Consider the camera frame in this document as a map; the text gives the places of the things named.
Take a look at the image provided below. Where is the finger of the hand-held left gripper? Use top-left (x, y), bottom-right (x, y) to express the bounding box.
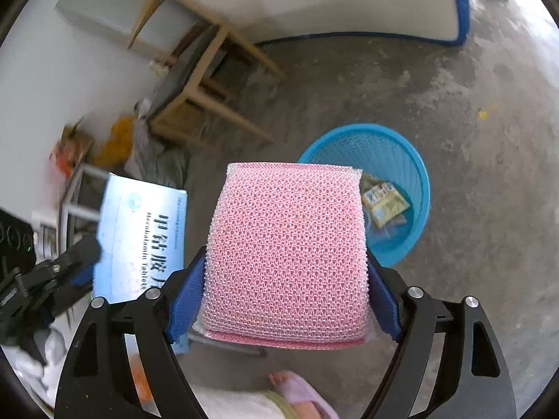
top-left (13, 235), bottom-right (104, 315)

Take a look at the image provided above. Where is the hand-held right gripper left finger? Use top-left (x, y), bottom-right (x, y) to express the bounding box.
top-left (55, 247), bottom-right (210, 419)

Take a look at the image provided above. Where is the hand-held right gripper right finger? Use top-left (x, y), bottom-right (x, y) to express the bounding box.
top-left (364, 247), bottom-right (518, 419)

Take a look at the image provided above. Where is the blue medicine box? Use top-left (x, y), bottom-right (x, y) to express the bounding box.
top-left (93, 173), bottom-right (188, 305)

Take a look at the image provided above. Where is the yellow green snack wrapper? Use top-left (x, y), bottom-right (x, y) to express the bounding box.
top-left (371, 193), bottom-right (411, 228)

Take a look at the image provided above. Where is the pink mesh sponge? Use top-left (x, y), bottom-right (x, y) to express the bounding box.
top-left (194, 162), bottom-right (378, 351)

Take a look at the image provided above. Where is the yellow blue snack wrapper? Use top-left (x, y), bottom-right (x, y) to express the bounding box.
top-left (362, 181), bottom-right (397, 207)

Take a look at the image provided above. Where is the blue plastic wastebasket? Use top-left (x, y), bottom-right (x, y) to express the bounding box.
top-left (297, 123), bottom-right (431, 268)

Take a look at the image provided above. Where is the orange brown box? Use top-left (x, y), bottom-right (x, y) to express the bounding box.
top-left (48, 122), bottom-right (94, 175)

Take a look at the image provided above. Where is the purple slipper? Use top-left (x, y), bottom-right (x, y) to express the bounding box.
top-left (267, 370), bottom-right (341, 419)

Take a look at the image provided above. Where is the grey plastic bag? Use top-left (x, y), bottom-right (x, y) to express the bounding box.
top-left (126, 100), bottom-right (190, 179)

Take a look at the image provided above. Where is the yellow plastic bag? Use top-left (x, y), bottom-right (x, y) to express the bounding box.
top-left (94, 116), bottom-right (140, 167)

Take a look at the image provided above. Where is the wooden chair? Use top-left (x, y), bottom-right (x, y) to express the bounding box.
top-left (126, 0), bottom-right (286, 147)

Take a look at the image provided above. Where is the grey refrigerator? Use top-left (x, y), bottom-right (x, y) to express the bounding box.
top-left (55, 0), bottom-right (206, 59)

